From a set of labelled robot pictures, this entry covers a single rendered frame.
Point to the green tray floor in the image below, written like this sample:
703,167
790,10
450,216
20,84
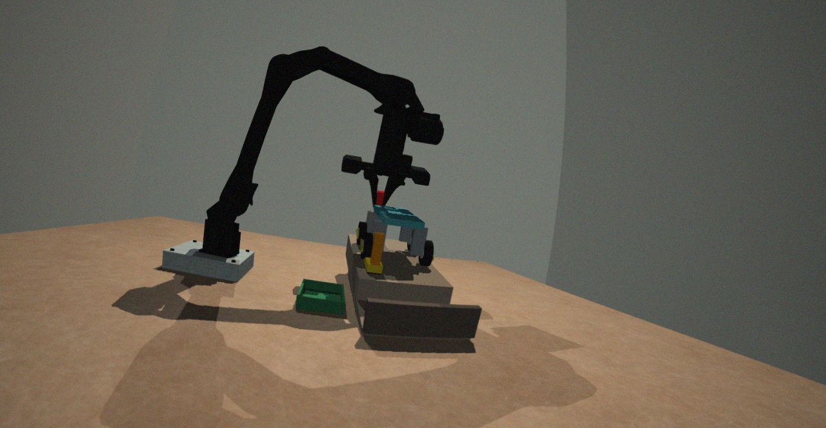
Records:
326,295

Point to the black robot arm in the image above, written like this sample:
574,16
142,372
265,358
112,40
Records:
221,235

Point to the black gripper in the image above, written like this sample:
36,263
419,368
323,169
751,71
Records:
354,164

